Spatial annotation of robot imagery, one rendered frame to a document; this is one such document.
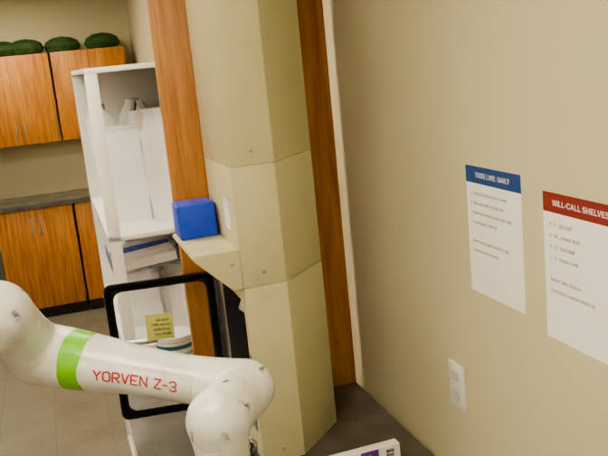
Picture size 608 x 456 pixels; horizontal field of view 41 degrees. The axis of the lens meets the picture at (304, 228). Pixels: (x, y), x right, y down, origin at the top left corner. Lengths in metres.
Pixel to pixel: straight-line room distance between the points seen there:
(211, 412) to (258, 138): 0.81
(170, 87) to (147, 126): 0.95
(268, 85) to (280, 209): 0.30
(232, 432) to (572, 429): 0.63
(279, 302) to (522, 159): 0.76
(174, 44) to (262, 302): 0.75
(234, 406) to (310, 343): 0.82
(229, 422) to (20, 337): 0.42
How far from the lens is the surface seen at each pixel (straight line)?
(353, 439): 2.26
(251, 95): 1.95
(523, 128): 1.56
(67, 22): 7.47
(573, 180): 1.45
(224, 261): 1.98
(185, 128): 2.29
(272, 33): 2.00
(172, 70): 2.28
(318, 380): 2.22
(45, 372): 1.63
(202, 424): 1.36
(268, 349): 2.07
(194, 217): 2.16
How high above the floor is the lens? 1.96
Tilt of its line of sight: 12 degrees down
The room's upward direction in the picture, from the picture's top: 6 degrees counter-clockwise
